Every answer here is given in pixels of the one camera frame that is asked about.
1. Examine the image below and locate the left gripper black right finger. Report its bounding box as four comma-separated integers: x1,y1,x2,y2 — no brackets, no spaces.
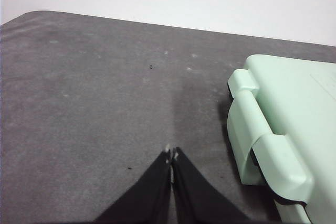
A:
172,147,250,223

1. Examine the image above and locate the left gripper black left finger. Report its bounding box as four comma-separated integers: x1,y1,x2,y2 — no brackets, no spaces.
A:
96,146,171,222

